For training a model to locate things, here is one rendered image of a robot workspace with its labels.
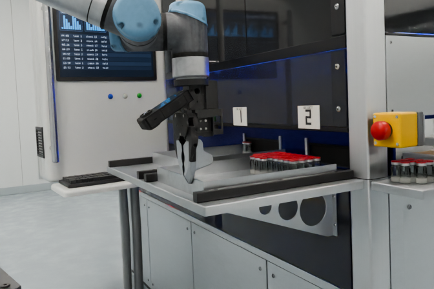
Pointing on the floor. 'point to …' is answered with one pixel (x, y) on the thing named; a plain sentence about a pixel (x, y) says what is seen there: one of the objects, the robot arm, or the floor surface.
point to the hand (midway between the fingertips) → (186, 177)
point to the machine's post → (356, 133)
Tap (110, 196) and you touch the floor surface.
